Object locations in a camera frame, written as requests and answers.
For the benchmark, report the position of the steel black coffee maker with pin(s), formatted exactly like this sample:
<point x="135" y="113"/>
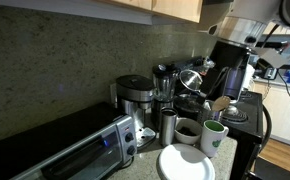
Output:
<point x="135" y="90"/>

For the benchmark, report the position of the black electric stove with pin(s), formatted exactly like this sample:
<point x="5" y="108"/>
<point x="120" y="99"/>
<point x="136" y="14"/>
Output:
<point x="248" y="131"/>

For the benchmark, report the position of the metal utensil holder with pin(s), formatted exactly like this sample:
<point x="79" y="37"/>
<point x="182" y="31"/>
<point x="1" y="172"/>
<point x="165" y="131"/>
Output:
<point x="206" y="116"/>

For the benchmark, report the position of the wooden slotted spoon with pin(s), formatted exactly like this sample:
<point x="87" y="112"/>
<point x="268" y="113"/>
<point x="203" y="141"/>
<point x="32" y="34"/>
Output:
<point x="221" y="103"/>

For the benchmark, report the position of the white black soda maker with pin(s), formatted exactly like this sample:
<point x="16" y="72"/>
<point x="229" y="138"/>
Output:
<point x="235" y="83"/>

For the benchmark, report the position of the white mug green inside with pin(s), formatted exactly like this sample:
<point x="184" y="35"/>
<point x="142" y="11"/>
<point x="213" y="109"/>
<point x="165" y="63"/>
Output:
<point x="211" y="143"/>

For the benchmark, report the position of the small gray clamp device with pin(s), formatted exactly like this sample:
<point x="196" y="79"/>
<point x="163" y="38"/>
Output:
<point x="270" y="73"/>

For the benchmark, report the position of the glass blender black lid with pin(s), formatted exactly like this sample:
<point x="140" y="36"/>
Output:
<point x="165" y="83"/>

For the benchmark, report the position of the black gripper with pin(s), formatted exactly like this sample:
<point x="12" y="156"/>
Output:
<point x="225" y="53"/>

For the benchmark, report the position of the light wooden lower cabinet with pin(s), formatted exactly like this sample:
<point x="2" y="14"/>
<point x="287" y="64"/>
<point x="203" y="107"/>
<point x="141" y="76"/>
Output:
<point x="281" y="113"/>

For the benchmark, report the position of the white foam plate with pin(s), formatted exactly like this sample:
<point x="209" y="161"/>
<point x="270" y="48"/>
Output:
<point x="185" y="163"/>

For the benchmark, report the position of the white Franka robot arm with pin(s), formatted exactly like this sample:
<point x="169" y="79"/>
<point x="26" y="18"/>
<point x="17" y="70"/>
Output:
<point x="245" y="20"/>

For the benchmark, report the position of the stainless steel tumbler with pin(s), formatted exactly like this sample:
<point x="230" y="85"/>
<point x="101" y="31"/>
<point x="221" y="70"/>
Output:
<point x="168" y="128"/>

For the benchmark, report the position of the white bowl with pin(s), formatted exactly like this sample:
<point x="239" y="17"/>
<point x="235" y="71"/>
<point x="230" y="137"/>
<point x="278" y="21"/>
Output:
<point x="188" y="139"/>

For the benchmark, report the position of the wooden upper cabinet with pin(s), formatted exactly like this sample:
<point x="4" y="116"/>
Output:
<point x="178" y="8"/>

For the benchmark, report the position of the black stereo camera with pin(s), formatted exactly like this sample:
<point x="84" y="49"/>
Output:
<point x="275" y="44"/>

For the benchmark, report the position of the silver black toaster oven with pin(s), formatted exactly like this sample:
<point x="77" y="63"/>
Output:
<point x="68" y="146"/>

